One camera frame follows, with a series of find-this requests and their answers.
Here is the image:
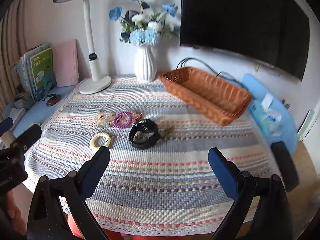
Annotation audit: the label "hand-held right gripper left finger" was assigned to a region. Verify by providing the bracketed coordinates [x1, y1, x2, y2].
[27, 146, 111, 240]

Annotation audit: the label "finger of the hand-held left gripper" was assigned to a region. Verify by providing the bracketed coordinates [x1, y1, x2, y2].
[10, 124, 42, 153]
[0, 117, 14, 137]

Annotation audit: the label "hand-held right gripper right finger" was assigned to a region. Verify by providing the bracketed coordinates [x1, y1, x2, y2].
[207, 147, 293, 240]

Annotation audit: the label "yellow bead bracelet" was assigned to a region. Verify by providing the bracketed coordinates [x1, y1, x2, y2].
[90, 132, 112, 152]

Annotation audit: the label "beige bead bracelet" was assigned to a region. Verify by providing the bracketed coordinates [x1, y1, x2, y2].
[94, 111, 115, 128]

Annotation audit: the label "purple coil bracelet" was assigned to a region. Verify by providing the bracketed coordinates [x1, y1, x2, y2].
[112, 111, 133, 130]

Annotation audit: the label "black wrist watch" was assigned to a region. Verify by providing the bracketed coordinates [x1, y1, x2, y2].
[128, 119, 160, 150]

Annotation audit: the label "brown wicker basket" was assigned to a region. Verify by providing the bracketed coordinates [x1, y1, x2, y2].
[158, 67, 252, 127]

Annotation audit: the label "grey round object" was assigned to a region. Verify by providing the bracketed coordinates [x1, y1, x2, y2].
[14, 93, 33, 109]

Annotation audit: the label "brown wooden round item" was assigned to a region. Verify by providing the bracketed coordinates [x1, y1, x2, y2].
[46, 94, 62, 107]

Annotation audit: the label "row of books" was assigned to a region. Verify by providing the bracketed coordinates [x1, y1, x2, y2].
[16, 44, 50, 102]

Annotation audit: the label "striped woven table mat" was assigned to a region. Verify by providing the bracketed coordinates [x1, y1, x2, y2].
[24, 74, 283, 238]

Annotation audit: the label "green cover book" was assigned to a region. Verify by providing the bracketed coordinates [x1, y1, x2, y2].
[29, 47, 57, 98]

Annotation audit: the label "blue tissue pack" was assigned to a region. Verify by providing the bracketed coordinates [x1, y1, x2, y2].
[241, 73, 298, 153]

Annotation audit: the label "pink folder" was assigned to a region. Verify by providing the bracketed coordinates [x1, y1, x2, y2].
[52, 39, 80, 88]

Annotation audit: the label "beige curtain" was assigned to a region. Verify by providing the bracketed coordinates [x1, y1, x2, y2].
[0, 0, 30, 110]

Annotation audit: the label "white desk lamp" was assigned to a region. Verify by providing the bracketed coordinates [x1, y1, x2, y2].
[52, 0, 112, 95]

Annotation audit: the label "white green book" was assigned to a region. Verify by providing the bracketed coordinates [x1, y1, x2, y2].
[297, 110, 317, 141]

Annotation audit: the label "white ribbed vase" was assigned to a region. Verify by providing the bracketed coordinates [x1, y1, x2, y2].
[134, 45, 158, 82]

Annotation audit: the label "blue and white flowers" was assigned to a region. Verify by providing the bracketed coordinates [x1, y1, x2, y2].
[109, 0, 181, 47]

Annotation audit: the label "black flat screen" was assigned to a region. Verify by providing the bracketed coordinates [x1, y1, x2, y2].
[179, 0, 310, 80]

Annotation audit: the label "black cable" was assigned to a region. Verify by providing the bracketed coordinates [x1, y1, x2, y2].
[175, 57, 247, 88]

